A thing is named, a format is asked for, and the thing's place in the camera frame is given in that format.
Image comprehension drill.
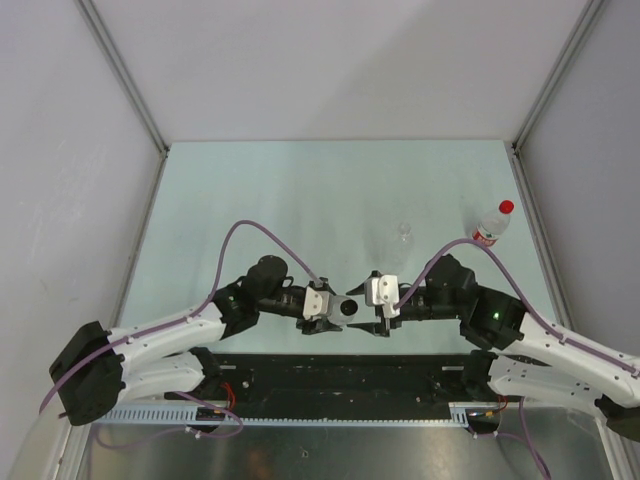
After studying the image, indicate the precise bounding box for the black bottle cap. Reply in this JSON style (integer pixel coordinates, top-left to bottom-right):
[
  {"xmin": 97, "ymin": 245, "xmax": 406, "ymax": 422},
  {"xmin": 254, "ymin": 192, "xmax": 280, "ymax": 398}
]
[{"xmin": 340, "ymin": 299, "xmax": 358, "ymax": 318}]

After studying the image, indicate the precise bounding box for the short clear bottle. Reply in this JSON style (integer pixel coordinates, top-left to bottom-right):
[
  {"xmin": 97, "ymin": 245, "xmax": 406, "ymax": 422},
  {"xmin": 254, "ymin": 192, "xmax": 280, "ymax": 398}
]
[{"xmin": 327, "ymin": 295, "xmax": 359, "ymax": 326}]

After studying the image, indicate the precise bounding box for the clear bottle red label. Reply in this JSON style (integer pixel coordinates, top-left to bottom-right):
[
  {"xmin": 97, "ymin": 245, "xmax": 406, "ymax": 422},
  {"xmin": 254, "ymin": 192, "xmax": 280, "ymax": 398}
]
[{"xmin": 471, "ymin": 206, "xmax": 513, "ymax": 247}]

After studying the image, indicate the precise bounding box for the red bottle cap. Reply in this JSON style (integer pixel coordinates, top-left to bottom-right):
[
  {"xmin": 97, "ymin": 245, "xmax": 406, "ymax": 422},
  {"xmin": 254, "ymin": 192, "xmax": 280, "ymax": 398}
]
[{"xmin": 499, "ymin": 200, "xmax": 515, "ymax": 215}]

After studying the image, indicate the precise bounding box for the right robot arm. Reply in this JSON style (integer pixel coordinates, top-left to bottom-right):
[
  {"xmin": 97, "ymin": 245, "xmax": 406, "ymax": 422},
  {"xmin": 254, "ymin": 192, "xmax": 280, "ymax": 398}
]
[{"xmin": 349, "ymin": 254, "xmax": 639, "ymax": 441}]

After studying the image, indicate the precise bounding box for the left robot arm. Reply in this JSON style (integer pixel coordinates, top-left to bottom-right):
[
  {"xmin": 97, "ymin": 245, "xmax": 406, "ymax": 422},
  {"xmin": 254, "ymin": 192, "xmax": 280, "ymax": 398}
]
[{"xmin": 49, "ymin": 255, "xmax": 358, "ymax": 426}]

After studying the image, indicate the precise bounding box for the tall clear empty bottle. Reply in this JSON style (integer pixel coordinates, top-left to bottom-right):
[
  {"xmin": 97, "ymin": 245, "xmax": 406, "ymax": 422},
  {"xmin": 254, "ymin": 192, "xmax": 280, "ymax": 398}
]
[{"xmin": 387, "ymin": 222, "xmax": 414, "ymax": 275}]

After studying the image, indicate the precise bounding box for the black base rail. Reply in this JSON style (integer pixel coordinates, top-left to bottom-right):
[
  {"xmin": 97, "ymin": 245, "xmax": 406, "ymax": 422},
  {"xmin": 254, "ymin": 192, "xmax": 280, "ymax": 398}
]
[{"xmin": 164, "ymin": 352, "xmax": 526, "ymax": 421}]

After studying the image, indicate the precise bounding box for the slotted cable duct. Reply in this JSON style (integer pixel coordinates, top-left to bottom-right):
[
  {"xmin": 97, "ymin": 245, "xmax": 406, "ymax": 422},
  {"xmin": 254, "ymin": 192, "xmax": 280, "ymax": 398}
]
[{"xmin": 98, "ymin": 402, "xmax": 500, "ymax": 427}]

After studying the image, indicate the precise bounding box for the right aluminium corner post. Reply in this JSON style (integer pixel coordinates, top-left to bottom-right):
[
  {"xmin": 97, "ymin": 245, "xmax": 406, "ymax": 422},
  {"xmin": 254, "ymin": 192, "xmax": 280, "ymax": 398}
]
[{"xmin": 509, "ymin": 0, "xmax": 609, "ymax": 151}]

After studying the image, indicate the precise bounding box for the aluminium corner post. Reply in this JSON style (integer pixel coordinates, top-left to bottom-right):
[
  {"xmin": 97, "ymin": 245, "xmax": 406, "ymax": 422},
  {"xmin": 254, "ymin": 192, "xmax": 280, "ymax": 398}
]
[
  {"xmin": 509, "ymin": 0, "xmax": 609, "ymax": 151},
  {"xmin": 74, "ymin": 0, "xmax": 170, "ymax": 154}
]

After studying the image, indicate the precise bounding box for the left aluminium corner post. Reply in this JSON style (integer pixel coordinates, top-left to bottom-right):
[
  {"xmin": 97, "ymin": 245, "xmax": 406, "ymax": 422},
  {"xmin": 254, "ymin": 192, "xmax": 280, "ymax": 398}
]
[{"xmin": 74, "ymin": 0, "xmax": 170, "ymax": 154}]

